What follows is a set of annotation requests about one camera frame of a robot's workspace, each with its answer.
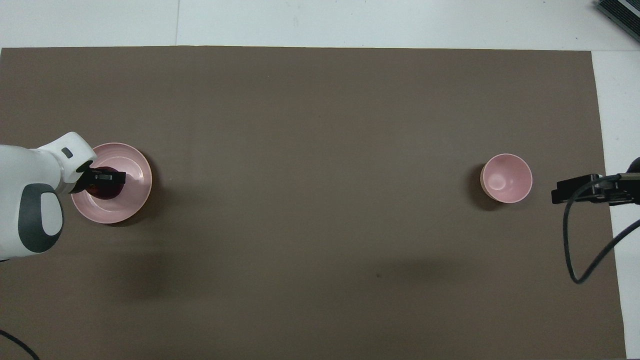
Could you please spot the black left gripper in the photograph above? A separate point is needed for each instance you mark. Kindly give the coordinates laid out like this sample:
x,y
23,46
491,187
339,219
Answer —
x,y
82,180

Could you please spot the pink plate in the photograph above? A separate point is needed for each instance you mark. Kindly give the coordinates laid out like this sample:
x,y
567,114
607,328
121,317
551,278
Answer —
x,y
135,170

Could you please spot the dark red apple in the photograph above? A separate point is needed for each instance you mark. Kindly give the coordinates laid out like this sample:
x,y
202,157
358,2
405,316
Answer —
x,y
106,191

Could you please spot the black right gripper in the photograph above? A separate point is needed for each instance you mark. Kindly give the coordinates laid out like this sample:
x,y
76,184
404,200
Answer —
x,y
632,192

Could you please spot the dark ribbed panel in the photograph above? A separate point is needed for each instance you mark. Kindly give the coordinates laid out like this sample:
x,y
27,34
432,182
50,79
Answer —
x,y
622,12

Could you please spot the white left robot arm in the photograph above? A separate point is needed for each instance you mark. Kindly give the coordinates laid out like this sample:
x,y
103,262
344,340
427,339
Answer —
x,y
25,170

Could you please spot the pink bowl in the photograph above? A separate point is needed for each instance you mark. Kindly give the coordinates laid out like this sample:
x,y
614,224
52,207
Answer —
x,y
506,178

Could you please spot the brown table mat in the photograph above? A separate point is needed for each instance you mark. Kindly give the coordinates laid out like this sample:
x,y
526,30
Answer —
x,y
320,200

